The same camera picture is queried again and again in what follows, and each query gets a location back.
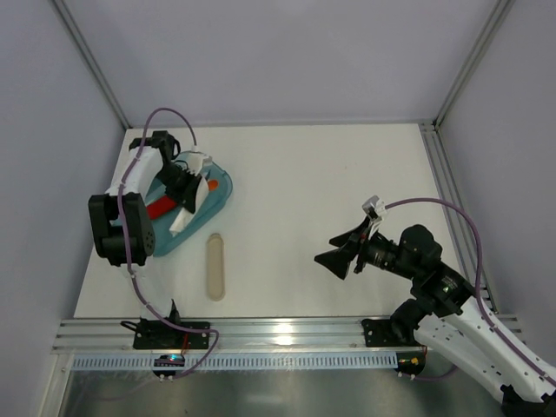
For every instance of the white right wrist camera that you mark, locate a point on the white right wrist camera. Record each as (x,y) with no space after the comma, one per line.
(375,209)

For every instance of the aluminium rail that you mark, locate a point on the aluminium rail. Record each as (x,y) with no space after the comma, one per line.
(461,233)
(103,335)

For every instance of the aluminium front rail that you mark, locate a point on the aluminium front rail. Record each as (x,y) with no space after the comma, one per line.
(103,335)

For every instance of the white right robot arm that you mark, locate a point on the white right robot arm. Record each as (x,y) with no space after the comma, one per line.
(444,314)

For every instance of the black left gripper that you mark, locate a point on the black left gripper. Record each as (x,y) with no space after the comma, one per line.
(183,183)

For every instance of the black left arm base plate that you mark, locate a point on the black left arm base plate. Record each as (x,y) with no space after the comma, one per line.
(151,335)

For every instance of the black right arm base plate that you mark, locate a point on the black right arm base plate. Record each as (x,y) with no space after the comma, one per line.
(395,331)

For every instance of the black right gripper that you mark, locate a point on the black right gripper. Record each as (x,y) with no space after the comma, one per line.
(359,250)

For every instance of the slotted cable duct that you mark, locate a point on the slotted cable duct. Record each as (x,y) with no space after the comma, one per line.
(243,361)

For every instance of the white paper napkin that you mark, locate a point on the white paper napkin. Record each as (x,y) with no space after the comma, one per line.
(197,161)

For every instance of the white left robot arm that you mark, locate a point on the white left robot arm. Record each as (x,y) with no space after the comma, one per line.
(122,230)

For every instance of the red flat plastic object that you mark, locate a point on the red flat plastic object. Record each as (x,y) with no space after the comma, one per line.
(160,207)

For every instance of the aluminium right side rail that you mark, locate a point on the aluminium right side rail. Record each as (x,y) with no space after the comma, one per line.
(461,233)

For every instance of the teal translucent plastic bin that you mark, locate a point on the teal translucent plastic bin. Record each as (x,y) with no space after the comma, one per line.
(213,204)

